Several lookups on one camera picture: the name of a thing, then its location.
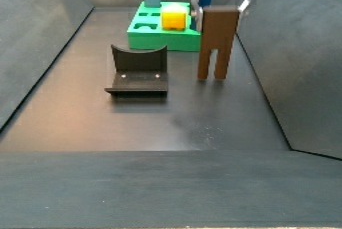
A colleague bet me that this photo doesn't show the green shape sorter board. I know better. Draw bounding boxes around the green shape sorter board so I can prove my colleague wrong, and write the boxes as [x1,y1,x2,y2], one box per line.
[127,2,201,52]

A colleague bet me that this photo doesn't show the blue hexagonal prism block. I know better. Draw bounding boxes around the blue hexagonal prism block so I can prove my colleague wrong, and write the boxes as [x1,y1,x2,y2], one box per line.
[200,0,212,9]

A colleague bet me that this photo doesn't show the yellow pentagon block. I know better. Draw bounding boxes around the yellow pentagon block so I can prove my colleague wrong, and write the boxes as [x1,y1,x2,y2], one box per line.
[161,3,187,30]

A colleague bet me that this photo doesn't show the black curved holder bracket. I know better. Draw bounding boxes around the black curved holder bracket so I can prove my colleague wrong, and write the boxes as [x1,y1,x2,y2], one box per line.
[105,45,169,95]

